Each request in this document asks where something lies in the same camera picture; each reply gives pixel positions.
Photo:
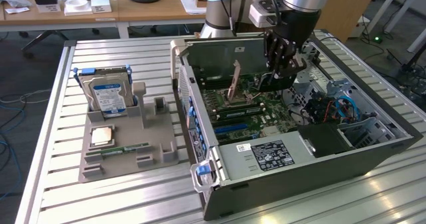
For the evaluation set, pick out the grey parts rack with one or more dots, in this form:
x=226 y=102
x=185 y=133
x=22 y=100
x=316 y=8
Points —
x=126 y=139

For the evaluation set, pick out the blue case release latch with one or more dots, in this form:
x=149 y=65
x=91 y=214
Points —
x=202 y=170

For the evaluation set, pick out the plain white box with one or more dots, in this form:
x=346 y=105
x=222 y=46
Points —
x=101 y=7

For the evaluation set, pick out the black RAM slot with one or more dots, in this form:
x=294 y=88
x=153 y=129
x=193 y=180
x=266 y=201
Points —
x=215 y=79
x=215 y=84

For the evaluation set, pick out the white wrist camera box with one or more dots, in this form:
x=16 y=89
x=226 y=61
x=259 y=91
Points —
x=259 y=15

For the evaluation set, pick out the RAM stick black label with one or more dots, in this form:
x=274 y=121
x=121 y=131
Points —
x=239 y=111

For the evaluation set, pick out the green motherboard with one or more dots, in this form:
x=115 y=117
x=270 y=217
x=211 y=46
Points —
x=266 y=114

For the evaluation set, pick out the black graphics card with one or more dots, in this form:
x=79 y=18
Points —
x=275 y=84

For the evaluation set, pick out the hard disk blue caddy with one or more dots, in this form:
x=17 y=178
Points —
x=106 y=94

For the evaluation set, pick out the wooden cabinet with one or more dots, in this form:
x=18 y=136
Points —
x=346 y=7

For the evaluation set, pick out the blue expansion slot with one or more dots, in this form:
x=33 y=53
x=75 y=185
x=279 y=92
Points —
x=229 y=129

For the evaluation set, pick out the white flat box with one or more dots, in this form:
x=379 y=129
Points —
x=77 y=11

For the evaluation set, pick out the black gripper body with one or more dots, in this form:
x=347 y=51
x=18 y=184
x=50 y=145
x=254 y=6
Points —
x=295 y=27

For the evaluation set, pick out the blue release tab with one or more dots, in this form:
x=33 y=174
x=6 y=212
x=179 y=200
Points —
x=190 y=111

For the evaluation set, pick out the white printed label sticker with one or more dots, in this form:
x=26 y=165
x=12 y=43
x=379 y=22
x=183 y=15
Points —
x=195 y=144

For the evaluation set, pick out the CPU chip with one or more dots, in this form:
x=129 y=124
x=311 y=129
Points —
x=101 y=135

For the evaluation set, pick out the perforated metal disk bay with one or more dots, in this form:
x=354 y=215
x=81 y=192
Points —
x=306 y=94

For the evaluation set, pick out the CPU socket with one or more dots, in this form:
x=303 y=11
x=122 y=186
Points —
x=246 y=98

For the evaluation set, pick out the white card red print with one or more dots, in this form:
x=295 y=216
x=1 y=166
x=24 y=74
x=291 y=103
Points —
x=16 y=10

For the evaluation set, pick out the green RAM stick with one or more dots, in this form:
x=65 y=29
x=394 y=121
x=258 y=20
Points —
x=123 y=150

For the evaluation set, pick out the chipset heatsink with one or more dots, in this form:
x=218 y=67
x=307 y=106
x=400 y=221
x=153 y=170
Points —
x=270 y=131

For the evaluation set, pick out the white tape roll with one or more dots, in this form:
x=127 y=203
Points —
x=75 y=2

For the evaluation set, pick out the black chair base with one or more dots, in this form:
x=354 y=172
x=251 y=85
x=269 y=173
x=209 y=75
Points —
x=42 y=39

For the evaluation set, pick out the white paper stack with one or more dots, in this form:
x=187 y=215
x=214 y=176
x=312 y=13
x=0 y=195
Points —
x=191 y=5

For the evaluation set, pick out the blue card latch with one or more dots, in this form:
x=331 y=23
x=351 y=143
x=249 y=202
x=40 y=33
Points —
x=195 y=124
x=199 y=139

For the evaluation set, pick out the open dark PC case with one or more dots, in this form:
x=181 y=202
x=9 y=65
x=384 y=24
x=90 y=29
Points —
x=299 y=196

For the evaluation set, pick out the white box black lid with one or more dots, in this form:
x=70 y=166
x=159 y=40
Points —
x=48 y=7

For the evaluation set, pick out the wooden desk white frame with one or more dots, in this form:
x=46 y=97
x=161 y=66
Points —
x=33 y=18
x=149 y=12

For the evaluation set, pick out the grey power supply unit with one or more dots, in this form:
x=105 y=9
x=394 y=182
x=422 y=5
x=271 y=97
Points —
x=239 y=164

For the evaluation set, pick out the white box red dot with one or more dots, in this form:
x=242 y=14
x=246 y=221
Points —
x=363 y=27

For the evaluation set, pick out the slanted metal disk bay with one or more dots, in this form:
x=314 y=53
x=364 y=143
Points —
x=366 y=131

